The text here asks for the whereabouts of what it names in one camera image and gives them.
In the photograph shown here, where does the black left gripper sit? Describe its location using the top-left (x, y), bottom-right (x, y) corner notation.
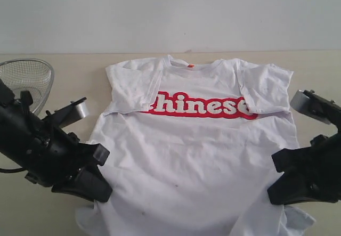
top-left (23, 124), bottom-right (112, 202)

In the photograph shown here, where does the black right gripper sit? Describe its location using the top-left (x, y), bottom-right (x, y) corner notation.
top-left (267, 133), bottom-right (340, 205)

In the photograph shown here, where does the white t-shirt red Chinese logo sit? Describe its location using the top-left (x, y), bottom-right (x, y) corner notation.
top-left (76, 56), bottom-right (315, 235)

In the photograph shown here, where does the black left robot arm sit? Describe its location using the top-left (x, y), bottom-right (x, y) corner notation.
top-left (1, 83), bottom-right (112, 203)

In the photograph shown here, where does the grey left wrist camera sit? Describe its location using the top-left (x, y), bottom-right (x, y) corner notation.
top-left (43, 97), bottom-right (90, 128)

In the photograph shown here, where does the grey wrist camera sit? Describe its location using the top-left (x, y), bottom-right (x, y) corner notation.
top-left (43, 97), bottom-right (90, 128)
top-left (290, 90), bottom-right (340, 128)

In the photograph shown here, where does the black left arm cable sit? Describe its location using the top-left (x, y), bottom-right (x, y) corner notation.
top-left (0, 166), bottom-right (26, 174)

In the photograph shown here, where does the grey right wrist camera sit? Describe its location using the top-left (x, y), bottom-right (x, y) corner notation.
top-left (290, 90), bottom-right (340, 128)

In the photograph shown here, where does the metal wire mesh basket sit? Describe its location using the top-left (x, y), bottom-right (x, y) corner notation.
top-left (1, 58), bottom-right (54, 115)

